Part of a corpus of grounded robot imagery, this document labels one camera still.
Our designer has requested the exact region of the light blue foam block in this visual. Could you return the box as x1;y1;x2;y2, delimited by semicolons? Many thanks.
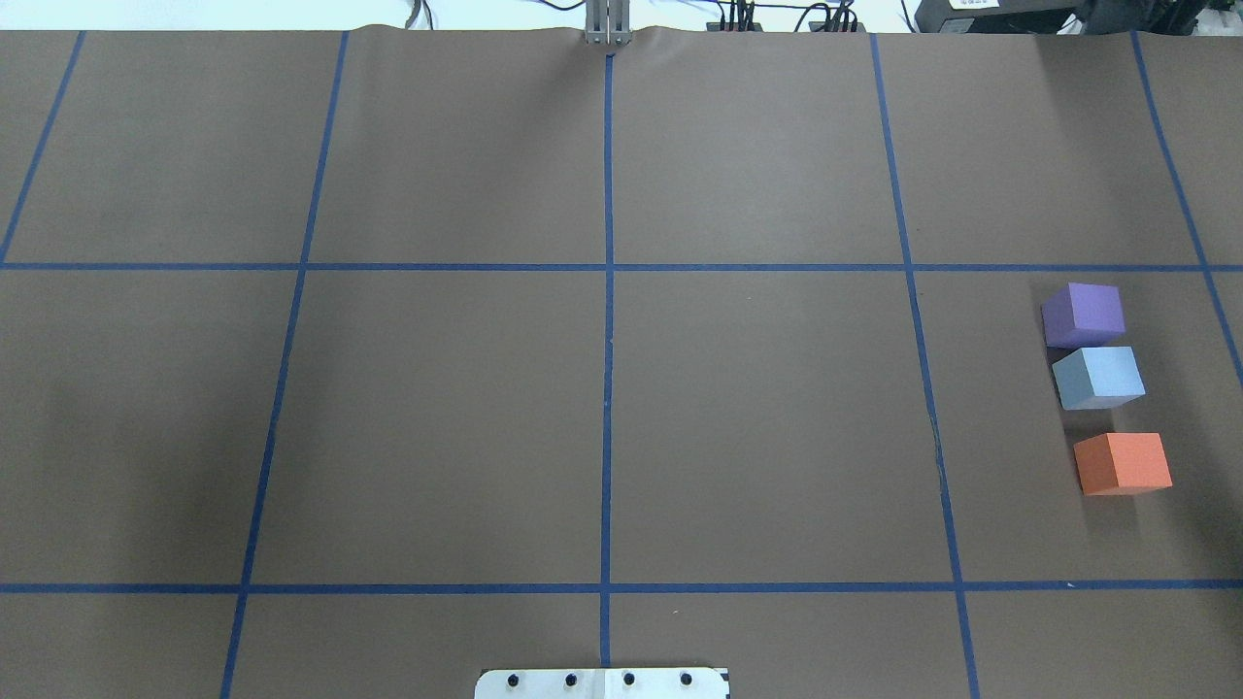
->
1052;346;1147;410

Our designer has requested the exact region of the purple foam block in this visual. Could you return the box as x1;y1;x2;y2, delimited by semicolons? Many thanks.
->
1040;284;1126;350

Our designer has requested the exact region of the orange foam block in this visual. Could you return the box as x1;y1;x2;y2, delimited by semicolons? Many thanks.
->
1071;432;1173;496

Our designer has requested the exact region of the grey aluminium frame post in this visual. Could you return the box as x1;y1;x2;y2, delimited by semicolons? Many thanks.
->
585;0;633;49

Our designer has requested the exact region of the white camera mast base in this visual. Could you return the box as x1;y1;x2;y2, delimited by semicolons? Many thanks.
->
474;667;731;698

